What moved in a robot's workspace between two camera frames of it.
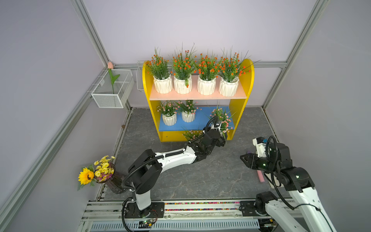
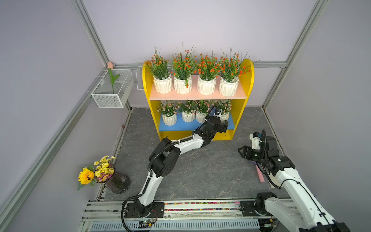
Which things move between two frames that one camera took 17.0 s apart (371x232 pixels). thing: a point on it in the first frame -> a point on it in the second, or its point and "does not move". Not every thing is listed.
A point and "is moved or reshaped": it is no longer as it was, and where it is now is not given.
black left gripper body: [221, 141] -> [221, 128]
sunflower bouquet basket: [103, 171] does not move
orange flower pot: [160, 70] does not move
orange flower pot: [231, 67] does not move
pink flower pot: [168, 110] does not move
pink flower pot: [192, 135] is moved or reshaped
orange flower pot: [207, 67] does not move
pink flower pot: [224, 117] -> [203, 107]
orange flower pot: [184, 65] does not move
